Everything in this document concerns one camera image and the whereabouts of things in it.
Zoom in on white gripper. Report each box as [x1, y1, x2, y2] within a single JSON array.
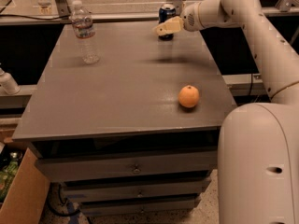
[[152, 3, 203, 36]]

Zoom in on blue pepsi can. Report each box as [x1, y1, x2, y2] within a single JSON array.
[[159, 3, 176, 41]]

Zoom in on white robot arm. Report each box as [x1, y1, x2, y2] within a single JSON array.
[[154, 0, 299, 224]]

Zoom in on orange fruit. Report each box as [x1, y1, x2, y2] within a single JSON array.
[[178, 85, 200, 108]]

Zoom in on clear plastic water bottle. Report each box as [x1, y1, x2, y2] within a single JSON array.
[[70, 0, 100, 64]]

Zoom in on grey drawer cabinet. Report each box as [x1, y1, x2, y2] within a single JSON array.
[[12, 19, 237, 217]]

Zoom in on middle grey drawer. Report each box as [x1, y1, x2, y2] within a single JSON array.
[[63, 177, 211, 203]]

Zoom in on grey drawer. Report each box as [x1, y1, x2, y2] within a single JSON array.
[[63, 177, 211, 203], [36, 151, 217, 182], [80, 194, 199, 217]]

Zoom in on white bottle at left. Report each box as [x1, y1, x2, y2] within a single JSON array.
[[0, 68, 20, 95]]

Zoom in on top grey drawer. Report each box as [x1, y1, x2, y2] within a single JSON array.
[[36, 151, 217, 182]]

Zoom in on bottom grey drawer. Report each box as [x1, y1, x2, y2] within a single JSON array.
[[80, 194, 199, 217]]

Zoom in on green packets in box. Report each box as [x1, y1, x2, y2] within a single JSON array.
[[0, 152, 22, 203]]

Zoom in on brown cardboard box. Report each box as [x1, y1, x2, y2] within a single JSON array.
[[0, 138, 50, 224]]

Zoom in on grey metal frame rail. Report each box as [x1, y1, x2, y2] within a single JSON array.
[[0, 7, 299, 27]]

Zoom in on black cable on rail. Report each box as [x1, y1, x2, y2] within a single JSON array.
[[0, 14, 70, 21]]

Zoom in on black cable on floor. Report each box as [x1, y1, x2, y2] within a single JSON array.
[[46, 184, 82, 218]]

